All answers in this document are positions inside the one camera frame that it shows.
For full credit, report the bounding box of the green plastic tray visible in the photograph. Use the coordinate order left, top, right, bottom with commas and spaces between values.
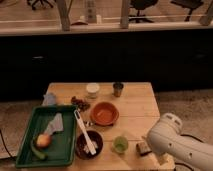
15, 105, 76, 168

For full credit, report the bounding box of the black office chair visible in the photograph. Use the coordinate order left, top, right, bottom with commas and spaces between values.
129, 0, 158, 23
171, 0, 204, 22
26, 0, 54, 11

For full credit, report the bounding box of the small metal object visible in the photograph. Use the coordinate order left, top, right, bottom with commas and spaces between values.
84, 121, 94, 127

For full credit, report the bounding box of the black cable left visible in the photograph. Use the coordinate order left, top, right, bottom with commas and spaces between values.
0, 129, 16, 162

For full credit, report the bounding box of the grey cloth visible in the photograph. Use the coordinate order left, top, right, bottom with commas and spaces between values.
44, 113, 63, 135

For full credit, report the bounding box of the green cucumber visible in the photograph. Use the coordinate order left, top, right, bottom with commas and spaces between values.
30, 141, 47, 160

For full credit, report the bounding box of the white cup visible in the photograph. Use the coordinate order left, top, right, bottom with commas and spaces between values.
86, 83, 100, 98

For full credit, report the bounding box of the red bowl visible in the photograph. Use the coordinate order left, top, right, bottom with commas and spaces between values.
90, 102, 119, 126

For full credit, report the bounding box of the black office chair left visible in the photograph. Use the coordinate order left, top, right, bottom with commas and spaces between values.
26, 0, 54, 11

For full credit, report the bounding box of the blue crumpled cloth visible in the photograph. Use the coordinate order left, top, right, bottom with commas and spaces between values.
42, 93, 56, 106

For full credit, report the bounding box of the green plastic cup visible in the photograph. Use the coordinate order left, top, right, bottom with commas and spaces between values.
113, 136, 129, 154

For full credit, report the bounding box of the wooden block eraser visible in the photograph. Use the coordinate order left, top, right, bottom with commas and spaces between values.
136, 142, 151, 156

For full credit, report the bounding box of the white spatula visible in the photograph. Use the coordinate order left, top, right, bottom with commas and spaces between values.
74, 110, 96, 155

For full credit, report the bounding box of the dark metal cup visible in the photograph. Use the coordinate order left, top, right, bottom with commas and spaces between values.
113, 82, 124, 97

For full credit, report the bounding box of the black office chair right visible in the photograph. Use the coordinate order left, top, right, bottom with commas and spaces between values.
171, 0, 204, 22

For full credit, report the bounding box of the red yellow apple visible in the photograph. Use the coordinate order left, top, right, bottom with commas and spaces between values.
36, 134, 51, 148

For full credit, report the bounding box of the dark brown bowl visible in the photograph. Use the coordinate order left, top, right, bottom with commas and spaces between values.
75, 129, 104, 160

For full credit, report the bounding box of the brown dried fruit pile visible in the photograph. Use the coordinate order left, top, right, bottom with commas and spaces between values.
71, 96, 90, 111

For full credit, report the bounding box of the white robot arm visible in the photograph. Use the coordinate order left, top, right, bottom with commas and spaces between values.
147, 113, 213, 171

